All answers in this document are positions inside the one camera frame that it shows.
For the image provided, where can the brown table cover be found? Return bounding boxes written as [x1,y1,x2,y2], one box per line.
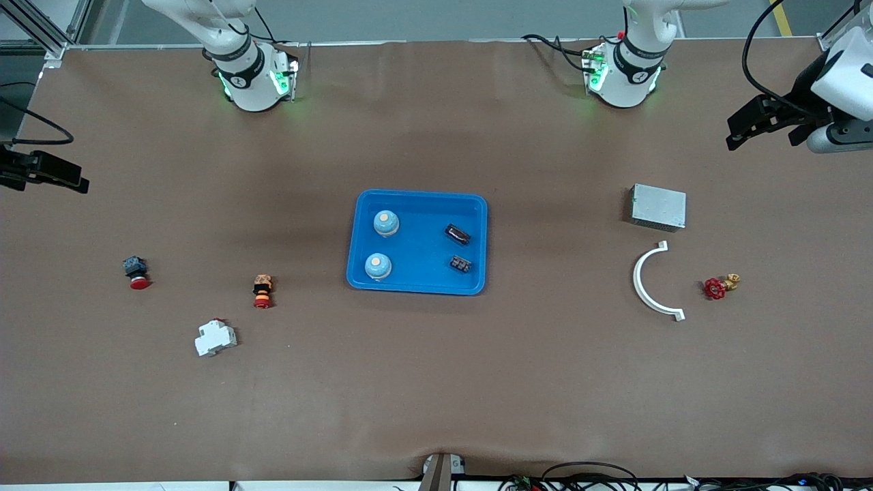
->
[0,38,873,485]

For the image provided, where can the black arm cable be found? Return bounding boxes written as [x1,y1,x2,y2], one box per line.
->
[0,101,74,146]
[742,0,863,117]

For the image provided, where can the black base cable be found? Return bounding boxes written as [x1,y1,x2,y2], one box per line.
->
[252,0,277,43]
[522,33,594,72]

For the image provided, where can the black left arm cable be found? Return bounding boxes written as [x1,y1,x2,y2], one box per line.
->
[742,0,863,117]

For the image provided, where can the black right base cable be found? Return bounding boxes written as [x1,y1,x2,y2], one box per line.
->
[252,0,277,43]

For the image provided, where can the red mushroom button black body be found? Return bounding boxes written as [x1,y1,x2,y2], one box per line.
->
[123,256,151,291]

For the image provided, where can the black left base cable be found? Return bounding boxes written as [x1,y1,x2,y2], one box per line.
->
[522,33,594,72]

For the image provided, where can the white circuit breaker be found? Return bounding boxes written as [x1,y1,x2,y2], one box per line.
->
[194,318,238,357]

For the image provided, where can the white curved plastic bracket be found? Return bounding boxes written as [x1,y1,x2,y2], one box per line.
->
[632,241,685,322]

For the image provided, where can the blue plastic tray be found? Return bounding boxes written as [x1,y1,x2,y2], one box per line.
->
[346,190,489,296]

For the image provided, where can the grey metal box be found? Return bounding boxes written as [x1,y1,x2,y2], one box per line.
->
[628,183,687,232]

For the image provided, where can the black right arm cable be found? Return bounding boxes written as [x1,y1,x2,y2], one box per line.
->
[0,101,74,146]

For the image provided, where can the aluminium frame with bracket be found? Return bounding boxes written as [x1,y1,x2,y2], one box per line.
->
[0,0,93,69]
[817,0,873,53]

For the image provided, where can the red handwheel brass valve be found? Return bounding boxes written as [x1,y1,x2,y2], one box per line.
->
[704,273,741,301]

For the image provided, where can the black cable bundle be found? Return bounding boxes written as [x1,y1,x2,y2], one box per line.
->
[501,462,873,491]

